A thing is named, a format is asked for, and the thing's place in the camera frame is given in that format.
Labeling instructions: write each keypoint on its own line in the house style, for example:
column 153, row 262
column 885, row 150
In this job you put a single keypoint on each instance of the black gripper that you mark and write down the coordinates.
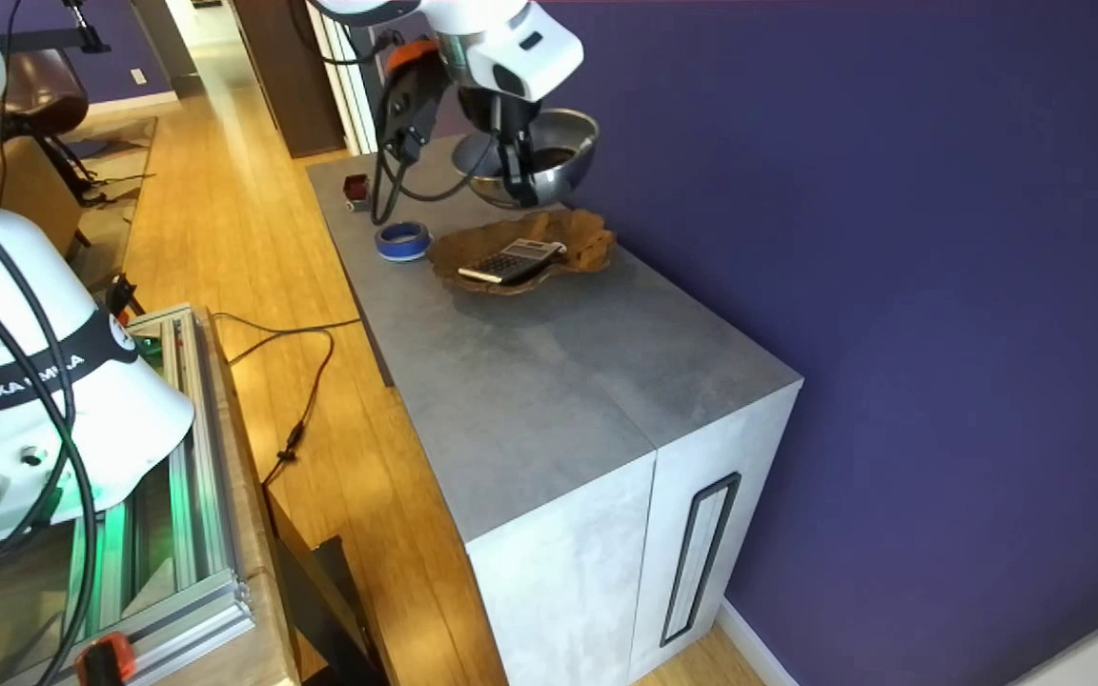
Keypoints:
column 496, row 116

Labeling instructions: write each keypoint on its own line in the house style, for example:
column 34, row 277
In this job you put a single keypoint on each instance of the silver metal bowl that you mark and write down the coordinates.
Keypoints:
column 571, row 156

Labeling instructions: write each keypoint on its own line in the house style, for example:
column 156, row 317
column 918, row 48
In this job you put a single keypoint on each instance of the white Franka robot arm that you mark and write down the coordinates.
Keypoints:
column 56, row 420

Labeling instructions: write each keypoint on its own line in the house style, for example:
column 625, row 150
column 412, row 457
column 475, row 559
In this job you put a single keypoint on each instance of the brown wooden bowl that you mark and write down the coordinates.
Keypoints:
column 582, row 249

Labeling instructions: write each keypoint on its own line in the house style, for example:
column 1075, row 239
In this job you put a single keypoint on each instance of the grey calculator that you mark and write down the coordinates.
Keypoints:
column 507, row 265

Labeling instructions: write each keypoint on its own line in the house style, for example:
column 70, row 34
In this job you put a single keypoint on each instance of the blue and white tape roll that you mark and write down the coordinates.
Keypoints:
column 402, row 243

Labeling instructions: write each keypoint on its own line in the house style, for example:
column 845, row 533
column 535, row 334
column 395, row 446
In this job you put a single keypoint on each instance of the red toy wagon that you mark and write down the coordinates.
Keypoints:
column 355, row 190

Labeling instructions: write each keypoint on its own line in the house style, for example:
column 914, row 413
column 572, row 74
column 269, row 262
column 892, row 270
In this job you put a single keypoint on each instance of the grey concrete-look cabinet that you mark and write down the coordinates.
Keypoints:
column 535, row 381

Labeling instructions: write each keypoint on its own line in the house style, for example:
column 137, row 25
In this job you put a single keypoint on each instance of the dark wooden door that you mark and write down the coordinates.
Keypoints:
column 285, row 69

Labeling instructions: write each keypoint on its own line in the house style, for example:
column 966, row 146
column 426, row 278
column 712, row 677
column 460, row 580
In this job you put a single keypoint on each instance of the black chair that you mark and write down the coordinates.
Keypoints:
column 45, row 89

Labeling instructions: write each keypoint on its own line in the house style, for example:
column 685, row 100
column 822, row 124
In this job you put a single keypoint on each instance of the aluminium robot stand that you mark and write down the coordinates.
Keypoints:
column 180, row 559

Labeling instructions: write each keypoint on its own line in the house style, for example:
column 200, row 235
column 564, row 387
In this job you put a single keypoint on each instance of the red clamp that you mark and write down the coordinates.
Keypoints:
column 108, row 659

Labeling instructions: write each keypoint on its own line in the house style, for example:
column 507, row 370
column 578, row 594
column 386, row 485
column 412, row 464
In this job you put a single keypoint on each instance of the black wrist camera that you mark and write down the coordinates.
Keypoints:
column 412, row 109

